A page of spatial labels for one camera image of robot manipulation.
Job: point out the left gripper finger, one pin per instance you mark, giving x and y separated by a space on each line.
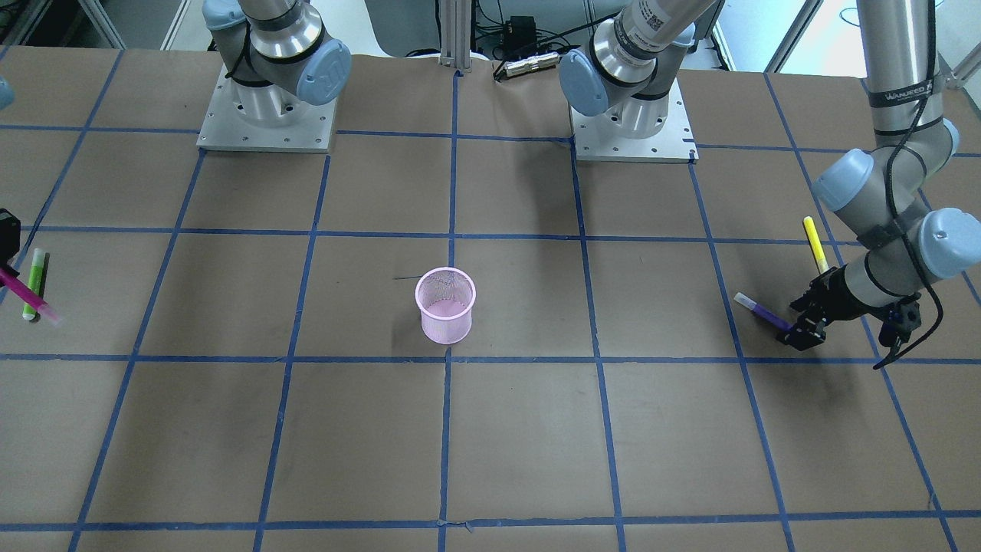
808 331

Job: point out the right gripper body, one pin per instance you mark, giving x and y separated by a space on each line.
7 234

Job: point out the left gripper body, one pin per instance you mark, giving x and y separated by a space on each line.
831 297

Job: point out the purple pen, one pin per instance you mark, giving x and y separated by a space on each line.
762 312

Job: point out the pink pen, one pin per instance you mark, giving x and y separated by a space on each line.
26 294

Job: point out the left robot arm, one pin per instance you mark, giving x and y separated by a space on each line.
908 248

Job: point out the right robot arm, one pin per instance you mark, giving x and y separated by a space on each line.
122 133

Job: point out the pink mesh cup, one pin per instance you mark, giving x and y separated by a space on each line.
445 298

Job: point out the yellow pen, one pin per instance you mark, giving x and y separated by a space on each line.
815 245

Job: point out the green pen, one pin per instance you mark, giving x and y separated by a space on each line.
35 282

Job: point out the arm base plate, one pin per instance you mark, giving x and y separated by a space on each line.
639 130
242 119

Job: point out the aluminium frame post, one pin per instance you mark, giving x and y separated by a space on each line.
455 33

